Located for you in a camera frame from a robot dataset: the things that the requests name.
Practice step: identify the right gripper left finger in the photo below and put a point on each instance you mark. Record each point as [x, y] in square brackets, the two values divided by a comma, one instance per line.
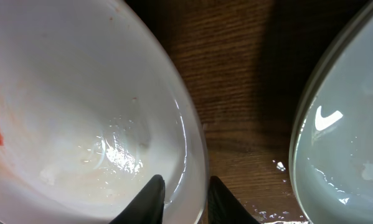
[148, 205]

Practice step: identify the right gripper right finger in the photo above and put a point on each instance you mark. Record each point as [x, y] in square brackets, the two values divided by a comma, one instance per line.
[223, 207]

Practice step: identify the pink white plate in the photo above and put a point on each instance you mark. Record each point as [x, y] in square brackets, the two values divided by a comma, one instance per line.
[91, 107]

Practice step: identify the pale blue plate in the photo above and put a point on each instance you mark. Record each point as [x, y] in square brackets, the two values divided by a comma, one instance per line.
[331, 147]

